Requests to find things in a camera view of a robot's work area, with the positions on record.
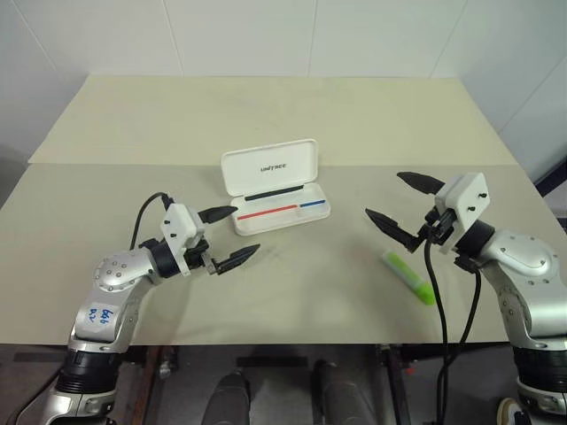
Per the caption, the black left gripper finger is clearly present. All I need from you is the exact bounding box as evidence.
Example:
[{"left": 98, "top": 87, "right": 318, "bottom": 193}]
[
  {"left": 214, "top": 243, "right": 261, "bottom": 276},
  {"left": 198, "top": 205, "right": 238, "bottom": 224}
]

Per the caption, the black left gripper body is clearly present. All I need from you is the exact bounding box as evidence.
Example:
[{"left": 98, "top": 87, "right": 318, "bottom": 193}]
[{"left": 183, "top": 240, "right": 221, "bottom": 277}]

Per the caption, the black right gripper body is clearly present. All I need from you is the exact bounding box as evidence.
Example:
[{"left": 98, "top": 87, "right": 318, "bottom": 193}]
[{"left": 416, "top": 206, "right": 458, "bottom": 246}]

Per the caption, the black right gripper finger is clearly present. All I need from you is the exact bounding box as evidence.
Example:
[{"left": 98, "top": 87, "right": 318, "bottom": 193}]
[
  {"left": 363, "top": 208, "right": 423, "bottom": 255},
  {"left": 396, "top": 171, "right": 446, "bottom": 197}
]

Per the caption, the white open pencil case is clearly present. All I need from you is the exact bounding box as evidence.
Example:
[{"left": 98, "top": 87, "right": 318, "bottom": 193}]
[{"left": 220, "top": 138, "right": 332, "bottom": 237}]

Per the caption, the red pen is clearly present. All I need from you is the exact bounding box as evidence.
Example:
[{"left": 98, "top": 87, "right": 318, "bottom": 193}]
[{"left": 237, "top": 204, "right": 299, "bottom": 221}]

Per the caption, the green highlighter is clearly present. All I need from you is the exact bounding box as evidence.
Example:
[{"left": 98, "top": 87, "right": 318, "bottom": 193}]
[{"left": 382, "top": 249, "right": 436, "bottom": 306}]

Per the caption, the black pen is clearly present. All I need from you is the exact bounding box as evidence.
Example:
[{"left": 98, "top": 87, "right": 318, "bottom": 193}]
[{"left": 245, "top": 184, "right": 306, "bottom": 201}]

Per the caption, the white label blue writing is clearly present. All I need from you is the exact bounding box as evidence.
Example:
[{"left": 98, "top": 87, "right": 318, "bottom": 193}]
[{"left": 83, "top": 302, "right": 118, "bottom": 329}]

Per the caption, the dark blue object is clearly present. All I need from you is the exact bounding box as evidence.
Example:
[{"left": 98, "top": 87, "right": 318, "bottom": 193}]
[{"left": 532, "top": 166, "right": 567, "bottom": 197}]

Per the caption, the dark rounded shape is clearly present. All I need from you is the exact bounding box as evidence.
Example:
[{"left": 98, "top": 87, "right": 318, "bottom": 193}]
[
  {"left": 311, "top": 359, "right": 371, "bottom": 425},
  {"left": 207, "top": 370, "right": 252, "bottom": 425}
]

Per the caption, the white shoe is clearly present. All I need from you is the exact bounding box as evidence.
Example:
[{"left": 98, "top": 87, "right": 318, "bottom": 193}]
[{"left": 495, "top": 397, "right": 526, "bottom": 425}]

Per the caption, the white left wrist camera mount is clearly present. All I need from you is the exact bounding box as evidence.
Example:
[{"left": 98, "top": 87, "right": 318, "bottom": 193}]
[{"left": 159, "top": 203, "right": 206, "bottom": 276}]

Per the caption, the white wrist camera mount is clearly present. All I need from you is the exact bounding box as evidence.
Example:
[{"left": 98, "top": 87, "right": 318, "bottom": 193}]
[
  {"left": 434, "top": 172, "right": 490, "bottom": 256},
  {"left": 159, "top": 203, "right": 206, "bottom": 276}
]

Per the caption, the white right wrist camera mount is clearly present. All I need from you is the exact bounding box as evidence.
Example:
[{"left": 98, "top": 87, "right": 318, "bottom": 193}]
[{"left": 434, "top": 172, "right": 490, "bottom": 256}]

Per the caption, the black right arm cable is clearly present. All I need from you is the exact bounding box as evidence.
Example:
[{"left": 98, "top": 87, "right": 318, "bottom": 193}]
[{"left": 423, "top": 229, "right": 484, "bottom": 425}]

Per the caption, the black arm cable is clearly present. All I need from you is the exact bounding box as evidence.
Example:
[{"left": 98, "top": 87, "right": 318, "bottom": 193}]
[
  {"left": 129, "top": 191, "right": 172, "bottom": 249},
  {"left": 423, "top": 229, "right": 484, "bottom": 425}
]

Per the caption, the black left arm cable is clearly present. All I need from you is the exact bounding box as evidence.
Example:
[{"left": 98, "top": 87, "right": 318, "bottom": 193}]
[{"left": 129, "top": 191, "right": 172, "bottom": 249}]

